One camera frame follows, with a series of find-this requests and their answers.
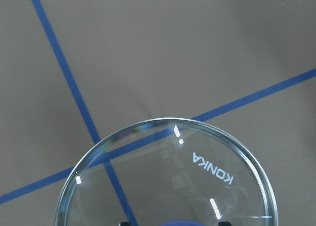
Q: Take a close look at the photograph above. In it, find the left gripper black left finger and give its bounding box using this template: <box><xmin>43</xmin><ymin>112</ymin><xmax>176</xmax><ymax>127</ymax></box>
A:
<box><xmin>119</xmin><ymin>222</ymin><xmax>131</xmax><ymax>226</ymax></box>

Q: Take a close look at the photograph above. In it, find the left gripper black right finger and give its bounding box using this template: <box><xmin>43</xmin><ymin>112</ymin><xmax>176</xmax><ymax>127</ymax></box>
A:
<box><xmin>218</xmin><ymin>222</ymin><xmax>230</xmax><ymax>226</ymax></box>

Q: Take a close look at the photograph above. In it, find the glass pot lid blue knob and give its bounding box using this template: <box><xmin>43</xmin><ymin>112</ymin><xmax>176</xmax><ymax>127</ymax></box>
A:
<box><xmin>54</xmin><ymin>118</ymin><xmax>278</xmax><ymax>226</ymax></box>

